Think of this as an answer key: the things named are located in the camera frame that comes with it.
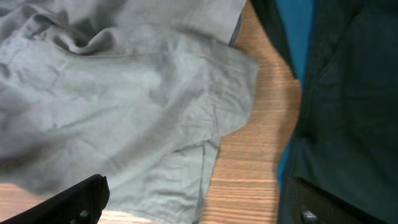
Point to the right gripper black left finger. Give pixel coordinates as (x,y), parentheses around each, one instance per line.
(82,203)

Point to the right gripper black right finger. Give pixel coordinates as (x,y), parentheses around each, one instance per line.
(334,199)

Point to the grey shorts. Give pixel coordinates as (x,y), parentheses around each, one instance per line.
(138,91)

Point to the black garment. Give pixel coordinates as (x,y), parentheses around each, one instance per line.
(347,125)

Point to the teal blue garment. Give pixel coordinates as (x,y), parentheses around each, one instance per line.
(297,17)

